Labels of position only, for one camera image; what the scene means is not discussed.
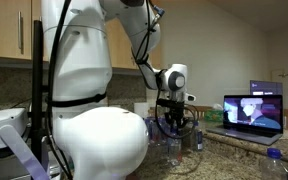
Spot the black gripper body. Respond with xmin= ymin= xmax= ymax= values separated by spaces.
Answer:
xmin=157 ymin=98 xmax=186 ymax=118

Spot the clear water bottle blue cap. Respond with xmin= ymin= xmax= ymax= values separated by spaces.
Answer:
xmin=167 ymin=130 xmax=182 ymax=167
xmin=259 ymin=147 xmax=288 ymax=180
xmin=194 ymin=120 xmax=204 ymax=152

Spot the wrapped pack of water bottles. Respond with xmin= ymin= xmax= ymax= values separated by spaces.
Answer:
xmin=144 ymin=115 xmax=185 ymax=147

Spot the white paper towel roll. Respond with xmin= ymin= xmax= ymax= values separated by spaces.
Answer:
xmin=133 ymin=102 xmax=151 ymax=117

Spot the green tissue box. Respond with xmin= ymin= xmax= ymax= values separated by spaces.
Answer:
xmin=203 ymin=103 xmax=225 ymax=123

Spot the silver open laptop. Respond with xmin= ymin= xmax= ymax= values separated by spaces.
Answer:
xmin=205 ymin=94 xmax=284 ymax=146

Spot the purple screen monitor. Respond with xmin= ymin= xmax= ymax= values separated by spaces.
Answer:
xmin=249 ymin=79 xmax=284 ymax=97

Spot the white VR headset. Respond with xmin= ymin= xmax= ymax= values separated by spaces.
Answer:
xmin=0 ymin=107 xmax=52 ymax=180

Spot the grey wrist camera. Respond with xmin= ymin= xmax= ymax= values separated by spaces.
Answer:
xmin=184 ymin=94 xmax=197 ymax=102

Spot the black camera stand pole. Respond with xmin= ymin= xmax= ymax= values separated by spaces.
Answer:
xmin=27 ymin=19 xmax=52 ymax=164

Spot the silver cabinet handle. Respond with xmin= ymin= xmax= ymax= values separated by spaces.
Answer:
xmin=17 ymin=10 xmax=24 ymax=52

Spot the wooden wall cabinet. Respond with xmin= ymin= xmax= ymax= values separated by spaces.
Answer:
xmin=0 ymin=0 xmax=163 ymax=76

